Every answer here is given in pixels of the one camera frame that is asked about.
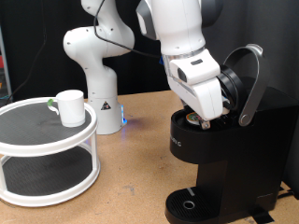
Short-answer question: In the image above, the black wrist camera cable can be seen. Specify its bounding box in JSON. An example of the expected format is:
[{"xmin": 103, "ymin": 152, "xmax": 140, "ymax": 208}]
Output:
[{"xmin": 93, "ymin": 0, "xmax": 163, "ymax": 60}]

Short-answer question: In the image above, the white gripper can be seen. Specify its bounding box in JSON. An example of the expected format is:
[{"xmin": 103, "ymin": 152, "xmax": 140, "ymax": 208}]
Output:
[{"xmin": 174, "ymin": 77, "xmax": 224, "ymax": 130}]

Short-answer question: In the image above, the white two-tier turntable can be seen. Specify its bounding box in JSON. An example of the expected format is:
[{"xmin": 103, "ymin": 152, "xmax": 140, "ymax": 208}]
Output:
[{"xmin": 0, "ymin": 96, "xmax": 101, "ymax": 208}]

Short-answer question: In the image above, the white mug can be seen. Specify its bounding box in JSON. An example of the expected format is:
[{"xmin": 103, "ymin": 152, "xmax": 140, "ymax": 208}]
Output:
[{"xmin": 47, "ymin": 89, "xmax": 87, "ymax": 128}]

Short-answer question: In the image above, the black Keurig coffee machine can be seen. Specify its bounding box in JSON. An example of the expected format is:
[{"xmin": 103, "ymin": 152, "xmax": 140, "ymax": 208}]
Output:
[{"xmin": 164, "ymin": 43, "xmax": 299, "ymax": 224}]

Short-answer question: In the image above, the black machine power cable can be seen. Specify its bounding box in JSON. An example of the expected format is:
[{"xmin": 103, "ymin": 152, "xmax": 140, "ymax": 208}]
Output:
[{"xmin": 277, "ymin": 188, "xmax": 295, "ymax": 200}]

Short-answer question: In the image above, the grey partition panel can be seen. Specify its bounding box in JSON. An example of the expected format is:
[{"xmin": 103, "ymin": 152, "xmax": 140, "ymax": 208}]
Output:
[{"xmin": 199, "ymin": 0, "xmax": 299, "ymax": 200}]

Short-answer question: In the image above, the black tape strip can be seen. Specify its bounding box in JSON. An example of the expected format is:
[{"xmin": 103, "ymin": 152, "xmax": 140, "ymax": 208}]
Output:
[{"xmin": 249, "ymin": 208, "xmax": 275, "ymax": 223}]

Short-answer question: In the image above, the black drip tray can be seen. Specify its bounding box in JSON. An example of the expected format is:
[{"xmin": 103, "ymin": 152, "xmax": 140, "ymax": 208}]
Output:
[{"xmin": 164, "ymin": 186, "xmax": 219, "ymax": 224}]

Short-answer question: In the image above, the grey metal rack post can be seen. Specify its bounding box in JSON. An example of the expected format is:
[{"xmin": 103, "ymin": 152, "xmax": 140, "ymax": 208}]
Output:
[{"xmin": 0, "ymin": 26, "xmax": 13, "ymax": 101}]

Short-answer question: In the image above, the black curtain backdrop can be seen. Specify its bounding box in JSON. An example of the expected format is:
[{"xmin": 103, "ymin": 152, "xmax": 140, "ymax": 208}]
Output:
[{"xmin": 0, "ymin": 0, "xmax": 176, "ymax": 101}]

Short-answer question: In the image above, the thin black hanging cable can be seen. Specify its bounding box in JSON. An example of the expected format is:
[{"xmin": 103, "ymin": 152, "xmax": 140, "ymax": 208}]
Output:
[{"xmin": 6, "ymin": 0, "xmax": 49, "ymax": 104}]

